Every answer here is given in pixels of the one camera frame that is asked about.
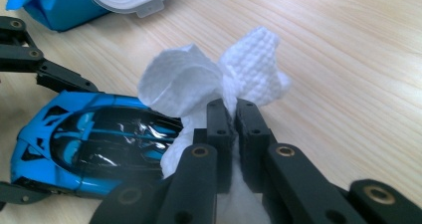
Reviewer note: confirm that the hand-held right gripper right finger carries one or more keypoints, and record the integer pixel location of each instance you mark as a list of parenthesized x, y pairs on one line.
[(253, 144)]

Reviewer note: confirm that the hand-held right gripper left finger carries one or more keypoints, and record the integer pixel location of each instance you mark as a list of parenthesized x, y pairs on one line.
[(219, 141)]

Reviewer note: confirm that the blue toy car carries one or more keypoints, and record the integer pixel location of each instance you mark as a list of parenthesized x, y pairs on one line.
[(49, 164)]

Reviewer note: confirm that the blue wet wipes pack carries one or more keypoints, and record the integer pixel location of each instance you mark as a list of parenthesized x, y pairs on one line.
[(66, 11)]

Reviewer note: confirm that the white wet wipe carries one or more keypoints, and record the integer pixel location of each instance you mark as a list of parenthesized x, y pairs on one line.
[(179, 81)]

